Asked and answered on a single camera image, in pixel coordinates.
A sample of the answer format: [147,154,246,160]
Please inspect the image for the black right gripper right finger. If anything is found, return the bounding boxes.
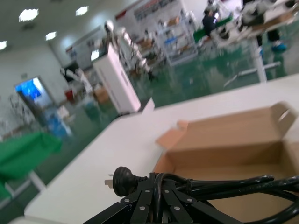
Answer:
[162,181,236,224]

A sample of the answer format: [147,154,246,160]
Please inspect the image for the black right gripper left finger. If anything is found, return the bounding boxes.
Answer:
[81,172,155,224]

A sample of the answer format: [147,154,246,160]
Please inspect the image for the black power cord with plug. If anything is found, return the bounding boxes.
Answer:
[112,166,299,224]

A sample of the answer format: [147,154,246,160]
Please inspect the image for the open cardboard box torn corner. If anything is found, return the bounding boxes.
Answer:
[153,101,299,224]

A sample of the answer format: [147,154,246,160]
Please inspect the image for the green cloth covered table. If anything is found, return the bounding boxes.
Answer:
[0,132,63,182]

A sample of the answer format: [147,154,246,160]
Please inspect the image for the white Tianqing robot column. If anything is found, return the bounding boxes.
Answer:
[92,44,142,115]

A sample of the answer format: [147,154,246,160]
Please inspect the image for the blue lit doorway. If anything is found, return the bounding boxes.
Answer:
[14,76,51,110]

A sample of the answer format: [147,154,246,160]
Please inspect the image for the metal shelf rack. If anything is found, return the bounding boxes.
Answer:
[154,9,199,66]

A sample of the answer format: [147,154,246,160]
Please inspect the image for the white leg work table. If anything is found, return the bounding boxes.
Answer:
[210,14,299,82]

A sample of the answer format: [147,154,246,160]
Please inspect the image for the green table cloth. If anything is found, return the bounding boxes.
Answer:
[192,14,234,45]

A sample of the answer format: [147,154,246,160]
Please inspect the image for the seated person in black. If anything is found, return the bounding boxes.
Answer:
[202,9,217,37]

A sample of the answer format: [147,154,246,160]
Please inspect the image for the standing person blue shoe covers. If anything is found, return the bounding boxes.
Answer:
[266,29,288,52]

